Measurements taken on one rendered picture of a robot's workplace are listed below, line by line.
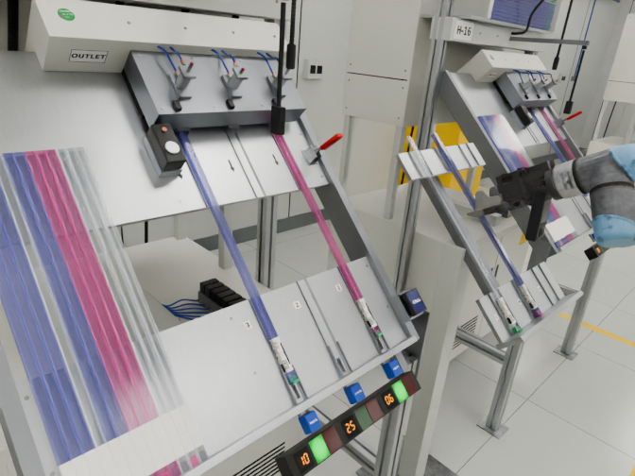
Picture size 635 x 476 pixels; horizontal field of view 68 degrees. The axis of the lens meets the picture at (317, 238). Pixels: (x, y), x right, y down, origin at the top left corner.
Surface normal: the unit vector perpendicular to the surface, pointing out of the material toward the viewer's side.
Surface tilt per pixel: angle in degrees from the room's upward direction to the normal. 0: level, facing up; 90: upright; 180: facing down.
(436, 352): 90
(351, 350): 45
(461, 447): 0
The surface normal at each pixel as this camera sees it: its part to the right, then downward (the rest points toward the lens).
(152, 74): 0.55, -0.42
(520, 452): 0.08, -0.92
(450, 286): -0.73, 0.21
